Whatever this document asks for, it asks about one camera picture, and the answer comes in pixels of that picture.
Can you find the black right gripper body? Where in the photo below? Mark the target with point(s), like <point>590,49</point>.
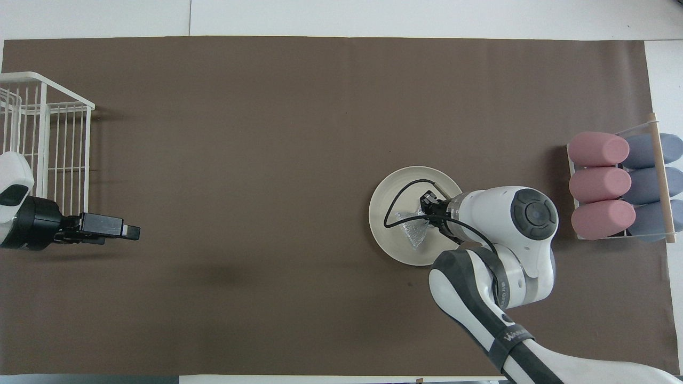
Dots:
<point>447,209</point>

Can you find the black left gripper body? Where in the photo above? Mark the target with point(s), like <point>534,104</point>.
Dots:
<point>37,224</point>

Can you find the clear crinkled plastic bag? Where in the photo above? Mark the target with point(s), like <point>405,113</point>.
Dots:
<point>413,232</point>

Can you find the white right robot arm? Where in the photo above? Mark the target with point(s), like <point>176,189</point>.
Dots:
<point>480,208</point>

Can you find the cream round plate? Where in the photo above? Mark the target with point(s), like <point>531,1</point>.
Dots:
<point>387,242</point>

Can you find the pink plastic cup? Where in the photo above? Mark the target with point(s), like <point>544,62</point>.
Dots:
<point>603,220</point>
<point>600,185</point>
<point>597,149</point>

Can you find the brown table mat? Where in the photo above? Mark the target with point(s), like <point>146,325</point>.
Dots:
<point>267,160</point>

